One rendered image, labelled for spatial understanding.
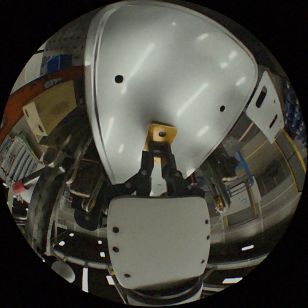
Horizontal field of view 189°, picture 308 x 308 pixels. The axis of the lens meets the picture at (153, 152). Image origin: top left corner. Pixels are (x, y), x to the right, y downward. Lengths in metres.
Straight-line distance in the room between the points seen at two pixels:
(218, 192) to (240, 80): 0.22
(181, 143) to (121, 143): 0.09
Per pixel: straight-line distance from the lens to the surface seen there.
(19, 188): 0.22
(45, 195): 0.15
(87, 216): 0.42
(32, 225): 0.15
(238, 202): 8.11
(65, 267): 0.54
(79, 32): 0.58
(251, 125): 0.26
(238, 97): 0.16
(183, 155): 0.18
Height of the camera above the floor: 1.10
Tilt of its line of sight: 40 degrees down
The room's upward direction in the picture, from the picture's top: 179 degrees clockwise
